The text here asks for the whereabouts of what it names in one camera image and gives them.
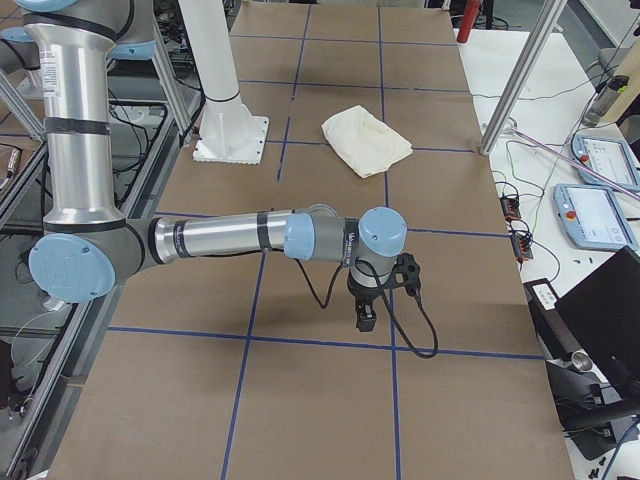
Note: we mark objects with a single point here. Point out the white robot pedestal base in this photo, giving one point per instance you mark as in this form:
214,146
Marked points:
228,131

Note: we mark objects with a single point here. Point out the upper blue teach pendant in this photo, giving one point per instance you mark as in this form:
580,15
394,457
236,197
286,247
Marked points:
610,158

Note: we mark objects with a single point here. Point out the blue teach pendant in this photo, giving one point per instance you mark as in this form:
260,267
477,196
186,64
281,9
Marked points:
610,158
593,218

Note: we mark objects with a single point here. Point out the black laptop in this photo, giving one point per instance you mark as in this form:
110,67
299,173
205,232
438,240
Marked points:
602,313

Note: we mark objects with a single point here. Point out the black box with label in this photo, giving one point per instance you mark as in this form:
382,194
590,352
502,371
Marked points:
550,327

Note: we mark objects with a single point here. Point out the aluminium frame post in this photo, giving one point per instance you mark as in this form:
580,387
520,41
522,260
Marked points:
527,59

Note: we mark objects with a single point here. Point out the red water bottle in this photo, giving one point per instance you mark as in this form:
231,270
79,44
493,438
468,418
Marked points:
470,14

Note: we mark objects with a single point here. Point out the cream long sleeve shirt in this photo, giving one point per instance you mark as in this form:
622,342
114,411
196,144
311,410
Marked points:
367,145

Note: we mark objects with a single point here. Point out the orange black circuit board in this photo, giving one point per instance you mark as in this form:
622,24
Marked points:
519,231

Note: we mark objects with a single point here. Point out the reacher stick with white hook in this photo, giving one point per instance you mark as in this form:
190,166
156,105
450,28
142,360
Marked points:
586,173

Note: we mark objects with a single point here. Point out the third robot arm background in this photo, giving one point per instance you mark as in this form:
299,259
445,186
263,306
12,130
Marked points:
20,62

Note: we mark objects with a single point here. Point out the lower blue teach pendant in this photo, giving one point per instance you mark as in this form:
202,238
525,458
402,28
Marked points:
593,218

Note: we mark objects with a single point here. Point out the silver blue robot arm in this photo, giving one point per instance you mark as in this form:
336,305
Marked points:
89,246

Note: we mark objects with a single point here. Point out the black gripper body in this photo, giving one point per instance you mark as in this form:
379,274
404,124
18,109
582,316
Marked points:
359,292

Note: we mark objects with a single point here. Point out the grey drink bottle green cap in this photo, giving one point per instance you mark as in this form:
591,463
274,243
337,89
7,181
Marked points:
606,97

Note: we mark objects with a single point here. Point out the short black gripper finger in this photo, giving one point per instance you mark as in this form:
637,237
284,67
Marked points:
366,317

